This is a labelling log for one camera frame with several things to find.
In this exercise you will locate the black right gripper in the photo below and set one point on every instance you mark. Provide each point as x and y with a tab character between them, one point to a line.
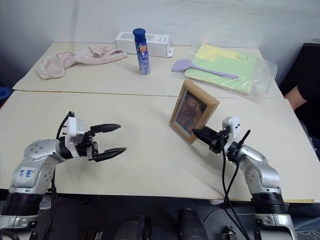
218	142

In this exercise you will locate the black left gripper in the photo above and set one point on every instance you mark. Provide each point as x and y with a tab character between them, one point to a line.
87	148

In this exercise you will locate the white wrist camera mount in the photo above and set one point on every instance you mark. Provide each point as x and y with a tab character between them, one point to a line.
235	127
71	130

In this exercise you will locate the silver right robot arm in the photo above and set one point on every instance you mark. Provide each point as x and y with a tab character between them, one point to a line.
262	172

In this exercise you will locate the person in black clothing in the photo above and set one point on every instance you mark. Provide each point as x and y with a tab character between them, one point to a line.
307	75

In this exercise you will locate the blue spray bottle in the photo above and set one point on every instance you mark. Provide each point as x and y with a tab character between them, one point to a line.
143	55

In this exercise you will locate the white cardboard box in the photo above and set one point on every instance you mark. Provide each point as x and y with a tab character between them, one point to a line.
157	45

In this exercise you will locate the dark rounded shape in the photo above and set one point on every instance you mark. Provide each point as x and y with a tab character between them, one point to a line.
192	225

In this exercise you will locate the purple silicone spatula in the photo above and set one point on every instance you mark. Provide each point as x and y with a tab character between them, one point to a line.
183	65

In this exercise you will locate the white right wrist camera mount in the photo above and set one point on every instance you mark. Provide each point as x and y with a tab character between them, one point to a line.
235	127

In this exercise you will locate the clear plastic bag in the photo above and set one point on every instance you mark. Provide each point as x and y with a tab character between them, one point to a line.
262	80

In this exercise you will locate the pink towel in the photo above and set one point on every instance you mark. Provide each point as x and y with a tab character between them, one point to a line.
65	60

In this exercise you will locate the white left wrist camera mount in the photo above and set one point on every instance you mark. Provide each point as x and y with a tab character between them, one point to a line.
71	130

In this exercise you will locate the green and yellow paper stack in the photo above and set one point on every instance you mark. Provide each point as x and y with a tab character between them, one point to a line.
225	62

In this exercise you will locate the blue round object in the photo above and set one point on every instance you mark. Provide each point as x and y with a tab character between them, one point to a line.
3	93

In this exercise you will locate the wooden picture frame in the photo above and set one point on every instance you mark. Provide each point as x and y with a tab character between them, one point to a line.
210	105

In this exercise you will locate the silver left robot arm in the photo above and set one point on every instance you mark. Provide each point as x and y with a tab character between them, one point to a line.
32	160

